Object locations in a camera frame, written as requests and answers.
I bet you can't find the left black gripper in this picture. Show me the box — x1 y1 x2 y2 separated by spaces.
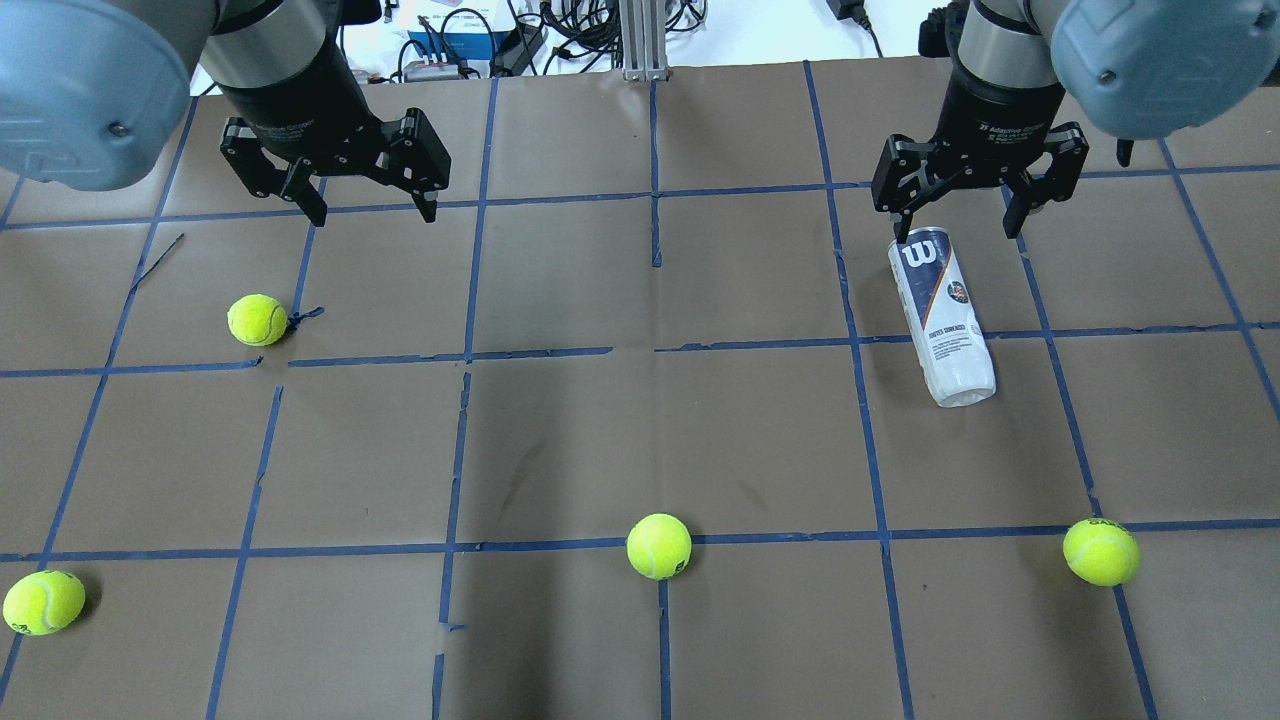
220 42 452 228

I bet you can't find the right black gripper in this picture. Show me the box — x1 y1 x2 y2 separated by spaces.
870 61 1091 243

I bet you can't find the white blue tennis ball can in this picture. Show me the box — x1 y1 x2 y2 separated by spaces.
887 225 997 407

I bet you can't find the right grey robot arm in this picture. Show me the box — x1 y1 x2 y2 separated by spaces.
870 1 1279 243

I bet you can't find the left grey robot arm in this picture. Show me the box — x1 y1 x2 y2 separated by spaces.
1 1 452 225

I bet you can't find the tennis ball right side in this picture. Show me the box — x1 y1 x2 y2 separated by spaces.
1062 518 1142 587

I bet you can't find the tennis ball centre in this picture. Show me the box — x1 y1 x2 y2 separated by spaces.
625 512 692 582

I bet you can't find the tennis ball far left corner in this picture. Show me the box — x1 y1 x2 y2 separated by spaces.
3 570 87 635

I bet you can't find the blue white box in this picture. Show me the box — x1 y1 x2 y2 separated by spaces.
406 27 509 76

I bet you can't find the black power adapter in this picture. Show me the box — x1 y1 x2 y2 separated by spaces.
490 23 545 77

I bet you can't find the aluminium frame post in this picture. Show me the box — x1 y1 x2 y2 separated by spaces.
618 0 669 82

